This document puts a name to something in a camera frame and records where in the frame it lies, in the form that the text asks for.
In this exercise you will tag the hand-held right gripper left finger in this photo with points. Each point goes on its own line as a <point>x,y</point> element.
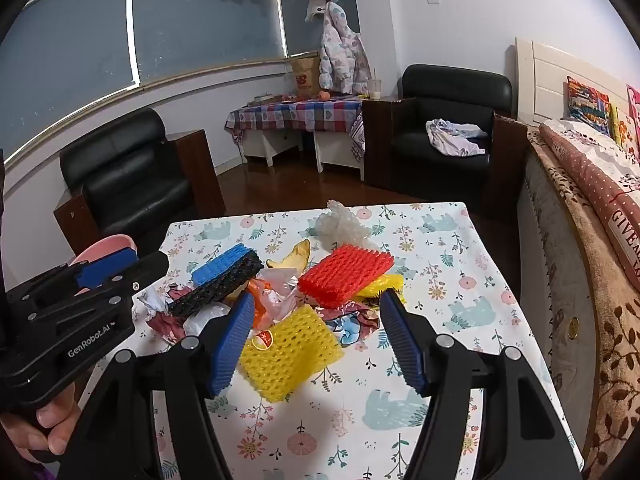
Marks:
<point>232,345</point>

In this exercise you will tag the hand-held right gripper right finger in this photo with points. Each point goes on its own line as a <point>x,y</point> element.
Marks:
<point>402,345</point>

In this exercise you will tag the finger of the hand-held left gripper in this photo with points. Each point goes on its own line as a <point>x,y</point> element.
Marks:
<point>107,265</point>
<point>100,300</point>

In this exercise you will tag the pink plastic bucket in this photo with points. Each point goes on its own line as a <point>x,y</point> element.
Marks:
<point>112,244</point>

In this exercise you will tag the white paper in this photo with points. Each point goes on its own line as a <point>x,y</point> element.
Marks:
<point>205,320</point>

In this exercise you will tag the orange plastic bag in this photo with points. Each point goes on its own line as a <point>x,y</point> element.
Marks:
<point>260,305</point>

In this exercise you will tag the colourful printed paper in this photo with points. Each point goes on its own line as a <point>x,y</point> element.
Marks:
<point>355,327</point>

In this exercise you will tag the black foam fruit net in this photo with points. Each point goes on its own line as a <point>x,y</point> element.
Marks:
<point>215,287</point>

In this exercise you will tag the yellow snack wrapper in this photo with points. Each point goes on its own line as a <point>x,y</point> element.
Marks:
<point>382,287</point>

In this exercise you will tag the red white wrapper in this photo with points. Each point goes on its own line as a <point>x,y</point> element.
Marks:
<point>167,327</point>
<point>345,272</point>

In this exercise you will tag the translucent white plastic bag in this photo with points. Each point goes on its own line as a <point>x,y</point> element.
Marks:
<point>282,292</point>

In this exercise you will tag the blue foam fruit net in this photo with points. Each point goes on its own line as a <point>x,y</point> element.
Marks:
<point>220,262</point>

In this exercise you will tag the small banana peel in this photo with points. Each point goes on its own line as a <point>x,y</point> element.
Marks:
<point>290,260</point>

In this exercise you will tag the clear plastic bag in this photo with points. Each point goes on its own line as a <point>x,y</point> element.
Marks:
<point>340,227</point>

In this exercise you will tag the person's left hand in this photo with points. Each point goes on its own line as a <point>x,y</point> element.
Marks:
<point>55,425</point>

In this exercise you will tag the floral bear print tablecloth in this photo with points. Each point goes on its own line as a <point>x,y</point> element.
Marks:
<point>450,270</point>

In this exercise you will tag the black armchair with scuffed wood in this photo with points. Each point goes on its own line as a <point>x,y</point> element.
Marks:
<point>130,175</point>

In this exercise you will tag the white desk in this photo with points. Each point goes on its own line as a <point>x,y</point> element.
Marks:
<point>340,152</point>

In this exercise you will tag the brown floral bed blanket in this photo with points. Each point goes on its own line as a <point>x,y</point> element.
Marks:
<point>610,340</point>

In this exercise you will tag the pale printed cloth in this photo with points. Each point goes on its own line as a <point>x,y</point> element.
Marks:
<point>455,137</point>

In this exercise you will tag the pale flat object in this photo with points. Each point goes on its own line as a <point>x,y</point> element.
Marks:
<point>264,98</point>

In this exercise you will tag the plaid tablecloth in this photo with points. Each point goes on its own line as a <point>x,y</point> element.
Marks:
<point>300,115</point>

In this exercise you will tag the pink polka dot quilt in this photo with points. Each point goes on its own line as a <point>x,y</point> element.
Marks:
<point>595,185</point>

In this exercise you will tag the black armchair holding cloth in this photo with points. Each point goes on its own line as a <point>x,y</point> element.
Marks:
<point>445,95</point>

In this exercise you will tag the cup with straw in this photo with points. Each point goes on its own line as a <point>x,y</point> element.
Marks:
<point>375,89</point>

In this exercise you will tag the frosted window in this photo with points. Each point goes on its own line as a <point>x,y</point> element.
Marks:
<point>200,15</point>

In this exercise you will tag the brown paper bag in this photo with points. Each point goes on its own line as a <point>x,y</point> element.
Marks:
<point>306,77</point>

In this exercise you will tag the white floral bed sheet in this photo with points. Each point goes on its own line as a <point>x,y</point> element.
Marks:
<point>600,140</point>

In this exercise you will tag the floral puffer jacket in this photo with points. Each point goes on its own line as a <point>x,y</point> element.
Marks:
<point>342,55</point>

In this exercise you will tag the cream headboard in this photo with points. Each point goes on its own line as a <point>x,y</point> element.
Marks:
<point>545,80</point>

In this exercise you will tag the colourful patterned pillow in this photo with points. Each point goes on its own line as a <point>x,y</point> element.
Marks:
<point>587,102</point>

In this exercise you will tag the yellow patterned pillow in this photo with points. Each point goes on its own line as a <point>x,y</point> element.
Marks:
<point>627,132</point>

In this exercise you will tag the grey white hanging cloth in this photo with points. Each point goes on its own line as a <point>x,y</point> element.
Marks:
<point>316,10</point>

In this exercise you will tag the pink floral pillow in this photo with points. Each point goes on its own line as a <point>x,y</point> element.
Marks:
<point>634,97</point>

